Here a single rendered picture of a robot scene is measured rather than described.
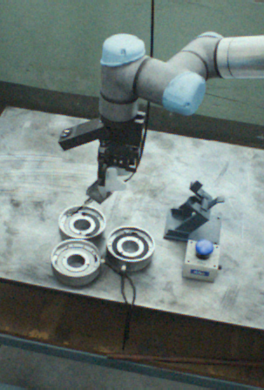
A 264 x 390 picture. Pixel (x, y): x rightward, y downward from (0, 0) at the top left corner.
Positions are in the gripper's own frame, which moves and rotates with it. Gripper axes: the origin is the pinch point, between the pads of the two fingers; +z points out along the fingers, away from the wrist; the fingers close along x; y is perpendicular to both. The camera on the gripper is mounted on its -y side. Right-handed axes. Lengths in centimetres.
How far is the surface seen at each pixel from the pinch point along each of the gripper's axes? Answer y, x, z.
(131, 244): 7.7, -4.0, 11.5
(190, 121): 15, 155, 87
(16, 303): -19.1, -6.4, 38.0
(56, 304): -9.5, -4.3, 38.0
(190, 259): 21.0, -8.1, 8.6
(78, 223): -4.9, -0.5, 11.5
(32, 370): -21, 8, 93
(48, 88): -57, 156, 81
